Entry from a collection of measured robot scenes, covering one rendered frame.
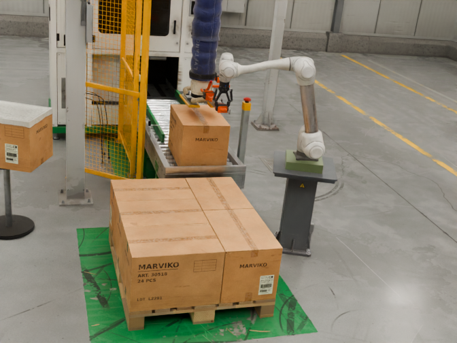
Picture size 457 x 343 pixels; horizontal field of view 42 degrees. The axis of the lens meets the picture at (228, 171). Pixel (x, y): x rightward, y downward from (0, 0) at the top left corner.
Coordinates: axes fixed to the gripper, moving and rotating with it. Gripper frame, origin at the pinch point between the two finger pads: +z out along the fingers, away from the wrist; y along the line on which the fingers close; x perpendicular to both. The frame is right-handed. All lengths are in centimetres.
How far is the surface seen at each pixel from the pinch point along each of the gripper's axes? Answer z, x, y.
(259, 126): 115, -295, -148
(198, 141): 38.1, -28.8, 8.5
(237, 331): 119, 116, 10
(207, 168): 60, -22, 0
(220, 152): 48, -28, -12
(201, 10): -64, -51, 9
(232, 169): 61, -22, -21
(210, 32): -48, -48, 1
